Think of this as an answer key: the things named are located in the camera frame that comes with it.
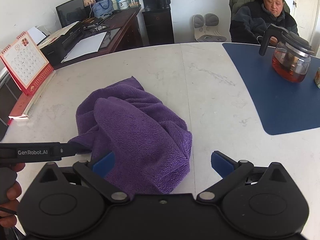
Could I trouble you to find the blue table mat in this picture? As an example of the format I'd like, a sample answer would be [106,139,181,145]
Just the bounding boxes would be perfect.
[222,42,320,136]

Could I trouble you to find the black cable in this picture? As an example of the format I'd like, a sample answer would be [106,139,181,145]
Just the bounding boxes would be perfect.
[0,206,18,215]

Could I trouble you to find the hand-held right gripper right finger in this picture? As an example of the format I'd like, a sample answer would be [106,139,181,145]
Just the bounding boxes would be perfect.
[196,151,288,203]

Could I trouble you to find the red desk calendar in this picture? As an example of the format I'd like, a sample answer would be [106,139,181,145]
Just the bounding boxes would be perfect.
[0,31,54,97]

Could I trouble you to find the purple towel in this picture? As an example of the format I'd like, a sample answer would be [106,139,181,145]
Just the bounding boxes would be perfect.
[67,76,193,195]

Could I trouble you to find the white door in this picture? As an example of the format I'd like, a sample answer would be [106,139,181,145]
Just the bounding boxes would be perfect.
[294,0,320,55]

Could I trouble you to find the black eyeglasses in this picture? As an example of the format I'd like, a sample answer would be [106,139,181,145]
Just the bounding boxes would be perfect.
[90,25,110,33]

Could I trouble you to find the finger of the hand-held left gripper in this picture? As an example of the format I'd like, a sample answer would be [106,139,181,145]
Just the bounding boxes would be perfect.
[60,142,92,159]

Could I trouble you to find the black computer monitor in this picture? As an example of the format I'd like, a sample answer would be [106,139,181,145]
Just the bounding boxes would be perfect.
[55,0,87,28]

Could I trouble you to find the white printer paper stack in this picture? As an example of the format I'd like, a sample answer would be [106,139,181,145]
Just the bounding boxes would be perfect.
[26,26,50,44]

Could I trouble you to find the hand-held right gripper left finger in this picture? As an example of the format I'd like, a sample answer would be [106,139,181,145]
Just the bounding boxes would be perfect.
[37,151,130,203]

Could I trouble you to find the black box device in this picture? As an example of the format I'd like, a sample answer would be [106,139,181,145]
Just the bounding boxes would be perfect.
[0,76,23,140]

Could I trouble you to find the blue bag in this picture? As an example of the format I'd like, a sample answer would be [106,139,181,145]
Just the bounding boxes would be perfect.
[91,0,114,18]

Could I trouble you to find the black printer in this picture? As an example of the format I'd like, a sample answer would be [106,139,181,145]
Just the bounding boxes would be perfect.
[40,21,85,67]

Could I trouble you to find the black water dispenser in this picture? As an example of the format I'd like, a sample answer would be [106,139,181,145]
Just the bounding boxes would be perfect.
[140,0,175,47]

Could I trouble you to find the person's left hand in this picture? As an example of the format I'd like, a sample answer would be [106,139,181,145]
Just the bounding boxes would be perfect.
[0,163,27,229]

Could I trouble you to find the glass teapot with black handle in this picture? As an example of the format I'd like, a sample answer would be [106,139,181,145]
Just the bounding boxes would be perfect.
[259,24,315,83]

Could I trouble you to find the white paper sheet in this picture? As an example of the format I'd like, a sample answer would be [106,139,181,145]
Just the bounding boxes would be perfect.
[61,31,108,63]

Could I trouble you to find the black keyboard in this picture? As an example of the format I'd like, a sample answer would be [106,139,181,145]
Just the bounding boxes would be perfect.
[84,21,110,30]

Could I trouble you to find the dark wooden desk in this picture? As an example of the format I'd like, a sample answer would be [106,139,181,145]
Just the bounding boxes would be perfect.
[54,5,142,69]

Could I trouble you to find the red book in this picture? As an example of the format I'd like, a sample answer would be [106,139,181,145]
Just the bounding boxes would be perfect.
[7,71,57,126]

